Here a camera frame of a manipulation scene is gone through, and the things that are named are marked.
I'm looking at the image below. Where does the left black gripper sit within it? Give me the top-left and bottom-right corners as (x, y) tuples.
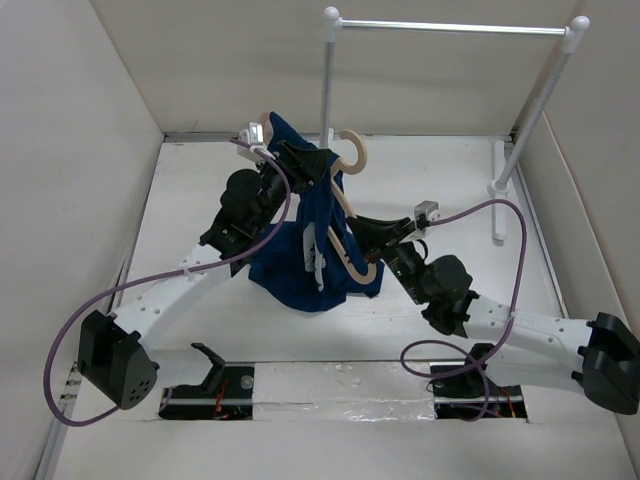
(252, 142), (330, 235)

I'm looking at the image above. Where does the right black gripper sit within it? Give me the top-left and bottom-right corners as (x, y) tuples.
(345, 214), (430, 305)

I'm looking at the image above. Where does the beige wooden hanger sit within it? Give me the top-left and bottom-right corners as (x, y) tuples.
(258, 112), (377, 285)

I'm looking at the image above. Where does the blue t shirt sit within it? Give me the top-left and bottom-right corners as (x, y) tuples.
(247, 111), (385, 314)

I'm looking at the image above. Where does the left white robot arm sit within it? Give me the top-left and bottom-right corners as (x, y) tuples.
(78, 141), (332, 410)

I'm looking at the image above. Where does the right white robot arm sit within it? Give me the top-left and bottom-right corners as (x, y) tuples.
(347, 216), (639, 415)

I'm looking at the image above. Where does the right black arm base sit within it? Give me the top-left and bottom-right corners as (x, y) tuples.
(426, 370), (527, 421)

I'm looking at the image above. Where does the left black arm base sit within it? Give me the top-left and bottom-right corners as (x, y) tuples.
(158, 343), (255, 421)

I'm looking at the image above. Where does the white clothes rack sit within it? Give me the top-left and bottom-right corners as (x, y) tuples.
(319, 6), (591, 245)

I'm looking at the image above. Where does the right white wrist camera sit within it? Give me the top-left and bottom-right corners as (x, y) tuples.
(414, 200), (441, 238)

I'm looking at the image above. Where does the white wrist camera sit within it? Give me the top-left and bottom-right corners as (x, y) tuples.
(236, 122), (268, 163)
(414, 200), (441, 238)

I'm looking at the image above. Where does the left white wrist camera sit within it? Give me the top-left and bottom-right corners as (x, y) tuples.
(236, 122), (268, 163)

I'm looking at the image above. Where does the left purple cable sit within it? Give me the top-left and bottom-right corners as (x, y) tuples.
(44, 139), (294, 427)

